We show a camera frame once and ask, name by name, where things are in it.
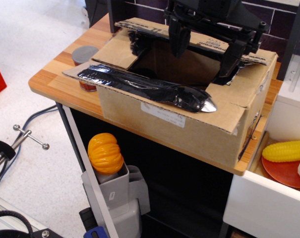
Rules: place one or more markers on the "grey lidded sauce jar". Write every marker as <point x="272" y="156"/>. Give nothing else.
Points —
<point x="82" y="55"/>

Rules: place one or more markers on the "grey plastic holder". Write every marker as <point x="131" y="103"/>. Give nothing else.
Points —
<point x="118" y="201"/>

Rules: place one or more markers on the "orange plastic pumpkin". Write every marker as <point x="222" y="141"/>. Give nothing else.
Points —
<point x="104" y="154"/>

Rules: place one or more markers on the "white drawer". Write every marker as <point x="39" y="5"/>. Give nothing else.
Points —
<point x="260" y="206"/>

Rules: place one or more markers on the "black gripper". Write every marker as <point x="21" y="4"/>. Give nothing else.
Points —
<point x="222" y="19"/>

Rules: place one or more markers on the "yellow plastic corn cob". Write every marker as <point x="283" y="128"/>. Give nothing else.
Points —
<point x="282" y="152"/>

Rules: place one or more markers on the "black post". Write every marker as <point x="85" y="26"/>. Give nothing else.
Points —
<point x="117" y="13"/>

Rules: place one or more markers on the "orange plate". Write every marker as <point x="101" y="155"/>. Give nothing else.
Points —
<point x="285" y="173"/>

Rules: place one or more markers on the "metal clamp with handle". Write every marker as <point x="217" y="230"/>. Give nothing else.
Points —
<point x="7" y="152"/>

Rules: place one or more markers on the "brown cardboard box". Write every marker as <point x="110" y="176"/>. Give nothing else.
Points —
<point x="219" y="137"/>

